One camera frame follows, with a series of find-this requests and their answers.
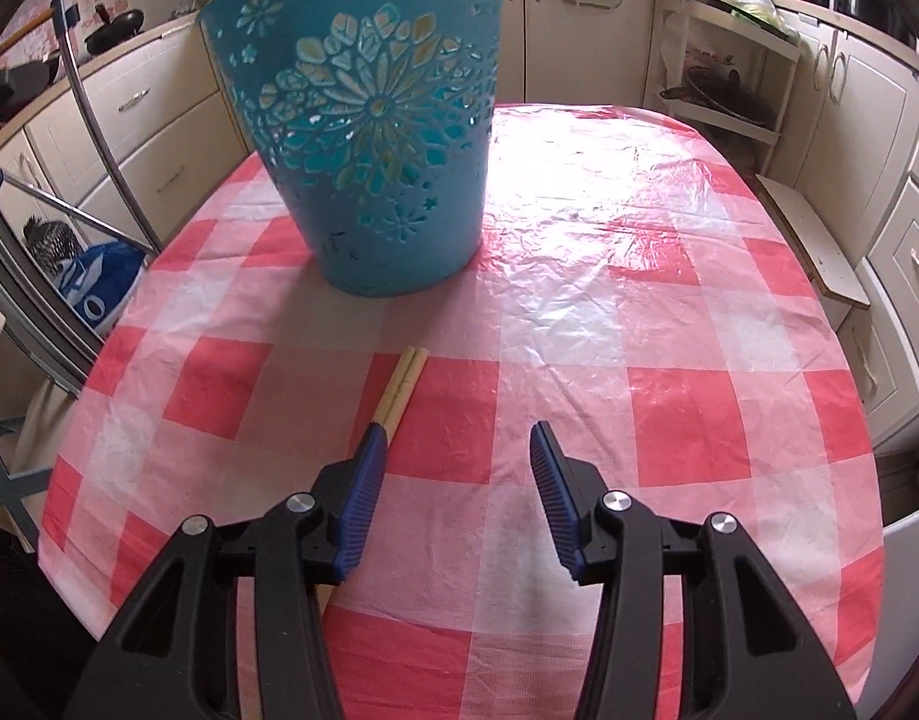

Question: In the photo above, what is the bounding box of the dark round pan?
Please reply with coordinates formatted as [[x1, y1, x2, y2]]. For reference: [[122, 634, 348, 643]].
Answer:
[[661, 66, 776, 128]]

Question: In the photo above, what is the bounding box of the red white checked tablecloth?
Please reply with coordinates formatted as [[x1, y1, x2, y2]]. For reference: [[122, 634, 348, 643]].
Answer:
[[37, 101, 888, 720]]

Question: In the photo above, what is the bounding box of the white wooden stool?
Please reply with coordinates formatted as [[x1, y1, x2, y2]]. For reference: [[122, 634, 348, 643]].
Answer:
[[755, 174, 872, 308]]

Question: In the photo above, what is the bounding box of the blue wooden frame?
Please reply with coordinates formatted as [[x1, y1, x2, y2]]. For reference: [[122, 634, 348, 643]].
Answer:
[[0, 405, 47, 533]]

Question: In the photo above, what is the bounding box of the blue plastic bag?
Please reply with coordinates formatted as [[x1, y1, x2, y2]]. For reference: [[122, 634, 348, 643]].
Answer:
[[58, 240, 146, 331]]

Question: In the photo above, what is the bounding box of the metal chair frame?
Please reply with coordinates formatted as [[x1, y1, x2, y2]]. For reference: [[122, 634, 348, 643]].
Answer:
[[0, 6, 164, 398]]

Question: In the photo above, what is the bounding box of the teal floral cutout basket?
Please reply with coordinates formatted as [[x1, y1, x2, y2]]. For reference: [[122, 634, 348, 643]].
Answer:
[[196, 0, 509, 297]]

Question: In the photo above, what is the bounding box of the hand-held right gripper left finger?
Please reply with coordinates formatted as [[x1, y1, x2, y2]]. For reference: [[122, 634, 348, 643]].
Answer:
[[63, 422, 390, 720]]

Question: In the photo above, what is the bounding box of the white shelf rack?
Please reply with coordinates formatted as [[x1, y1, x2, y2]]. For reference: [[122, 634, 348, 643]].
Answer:
[[650, 0, 801, 173]]

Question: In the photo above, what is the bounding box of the dark spiky object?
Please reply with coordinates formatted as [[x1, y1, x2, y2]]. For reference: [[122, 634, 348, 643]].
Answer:
[[22, 216, 74, 271]]

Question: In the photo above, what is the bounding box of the dark pan with wooden handle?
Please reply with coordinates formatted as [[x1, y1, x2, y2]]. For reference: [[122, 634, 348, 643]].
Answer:
[[0, 15, 59, 117]]

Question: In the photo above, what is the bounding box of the clear bag of greens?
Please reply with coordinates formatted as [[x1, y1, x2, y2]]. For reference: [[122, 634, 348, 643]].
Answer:
[[710, 0, 782, 25]]

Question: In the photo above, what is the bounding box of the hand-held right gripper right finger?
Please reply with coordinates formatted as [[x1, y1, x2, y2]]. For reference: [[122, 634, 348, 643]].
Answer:
[[529, 421, 858, 720]]

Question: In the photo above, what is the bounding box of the white bin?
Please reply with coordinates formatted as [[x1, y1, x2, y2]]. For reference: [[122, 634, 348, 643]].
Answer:
[[879, 495, 919, 720]]

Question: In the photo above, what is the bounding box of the black wok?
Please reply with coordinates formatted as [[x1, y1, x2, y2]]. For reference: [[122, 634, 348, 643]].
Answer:
[[84, 6, 146, 55]]

